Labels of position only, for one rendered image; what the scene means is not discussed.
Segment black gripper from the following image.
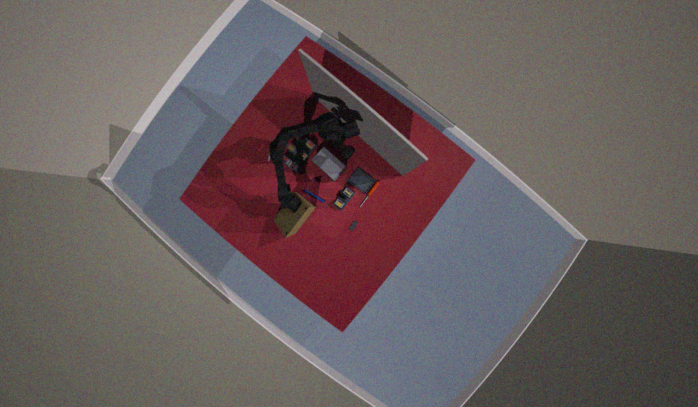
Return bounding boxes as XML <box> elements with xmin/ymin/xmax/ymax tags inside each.
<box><xmin>318</xmin><ymin>132</ymin><xmax>355</xmax><ymax>160</ymax></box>

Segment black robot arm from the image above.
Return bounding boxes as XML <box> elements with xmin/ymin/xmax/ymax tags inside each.
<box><xmin>270</xmin><ymin>112</ymin><xmax>360</xmax><ymax>213</ymax></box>

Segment orange-handled screwdriver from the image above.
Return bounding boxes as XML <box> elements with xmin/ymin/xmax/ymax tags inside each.
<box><xmin>360</xmin><ymin>181</ymin><xmax>380</xmax><ymax>207</ymax></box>

